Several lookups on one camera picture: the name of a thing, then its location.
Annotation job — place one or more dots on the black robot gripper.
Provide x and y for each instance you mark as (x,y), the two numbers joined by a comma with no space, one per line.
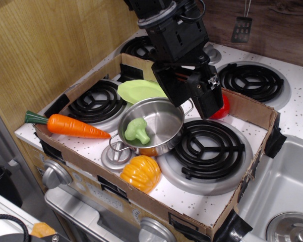
(174,38)

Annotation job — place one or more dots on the orange toy carrot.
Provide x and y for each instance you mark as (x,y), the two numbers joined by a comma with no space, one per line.
(64,125)

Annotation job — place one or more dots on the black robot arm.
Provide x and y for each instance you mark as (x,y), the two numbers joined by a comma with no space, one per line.
(150,13)

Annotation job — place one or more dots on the light green plastic plate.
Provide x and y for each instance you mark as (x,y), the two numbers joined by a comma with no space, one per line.
(134,91)

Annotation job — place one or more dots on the silver back stovetop knob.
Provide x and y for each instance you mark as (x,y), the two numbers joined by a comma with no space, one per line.
(213,54)

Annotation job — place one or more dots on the silver stovetop knob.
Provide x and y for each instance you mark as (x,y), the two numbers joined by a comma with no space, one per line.
(213,54)
(116,156)

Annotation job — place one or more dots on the red toy strawberry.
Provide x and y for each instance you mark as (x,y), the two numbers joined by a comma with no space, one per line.
(224,110)

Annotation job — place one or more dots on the stainless steel pot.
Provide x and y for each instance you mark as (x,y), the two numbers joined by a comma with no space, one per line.
(164,126)

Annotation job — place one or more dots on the back right black burner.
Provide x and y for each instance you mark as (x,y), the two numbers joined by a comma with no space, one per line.
(258,81)

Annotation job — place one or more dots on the green toy broccoli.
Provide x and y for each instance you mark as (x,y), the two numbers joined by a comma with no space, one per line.
(136,129)

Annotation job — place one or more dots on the front right black burner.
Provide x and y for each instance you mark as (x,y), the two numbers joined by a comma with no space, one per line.
(211,158)

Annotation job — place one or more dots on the hanging metal spatula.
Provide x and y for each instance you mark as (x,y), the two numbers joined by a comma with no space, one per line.
(242,26)

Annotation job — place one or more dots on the front left black burner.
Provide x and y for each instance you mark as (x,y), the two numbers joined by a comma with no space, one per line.
(100,106)

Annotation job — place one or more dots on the yellow orange toy pumpkin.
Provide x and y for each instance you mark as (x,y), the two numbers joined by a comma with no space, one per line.
(143,173)

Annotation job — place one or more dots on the silver front stovetop knob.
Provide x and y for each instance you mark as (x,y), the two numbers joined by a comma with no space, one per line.
(116,156)

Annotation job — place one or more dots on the grey toy sink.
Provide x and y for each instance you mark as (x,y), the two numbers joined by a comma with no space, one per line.
(277,188)

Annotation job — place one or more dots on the silver right oven knob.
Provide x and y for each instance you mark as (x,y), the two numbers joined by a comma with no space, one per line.
(152,231)

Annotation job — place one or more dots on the silver oven knob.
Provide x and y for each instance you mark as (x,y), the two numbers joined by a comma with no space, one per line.
(152,231)
(55,175)

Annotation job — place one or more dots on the silver left oven knob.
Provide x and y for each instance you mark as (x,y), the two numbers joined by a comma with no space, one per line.
(55,175)

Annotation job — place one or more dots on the silver sink drain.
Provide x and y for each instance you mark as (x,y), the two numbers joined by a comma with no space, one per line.
(286,226)

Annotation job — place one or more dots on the orange object bottom left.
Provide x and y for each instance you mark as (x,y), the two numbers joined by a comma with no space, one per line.
(41,229)

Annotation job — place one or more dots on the silver oven door handle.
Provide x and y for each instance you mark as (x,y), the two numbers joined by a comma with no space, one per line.
(84,217)

